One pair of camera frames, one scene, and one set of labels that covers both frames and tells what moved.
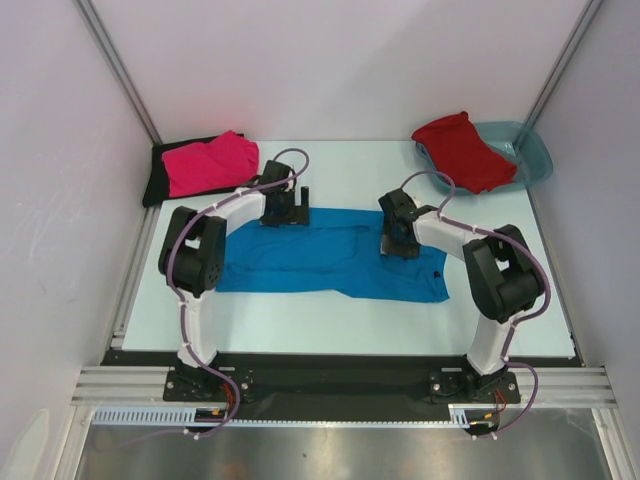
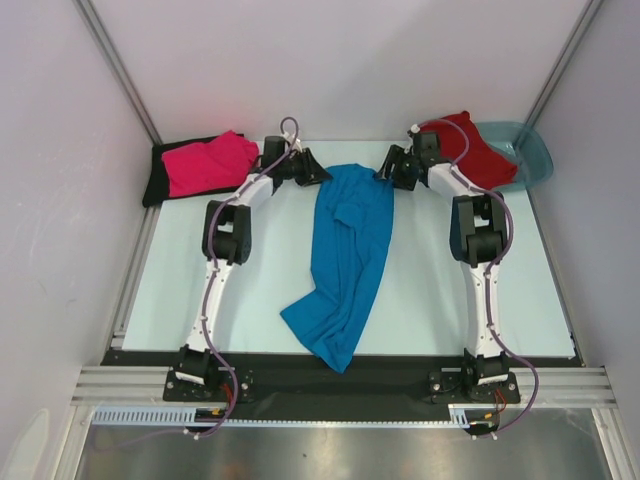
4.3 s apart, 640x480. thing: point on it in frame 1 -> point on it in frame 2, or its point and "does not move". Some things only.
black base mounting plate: [330, 379] does not move
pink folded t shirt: [227, 160] does not move
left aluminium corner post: [87, 9] does not move
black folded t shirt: [158, 190] does not move
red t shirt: [462, 156] does not move
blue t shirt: [338, 250] -> [352, 234]
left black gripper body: [285, 210] -> [284, 166]
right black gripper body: [409, 249] -> [413, 160]
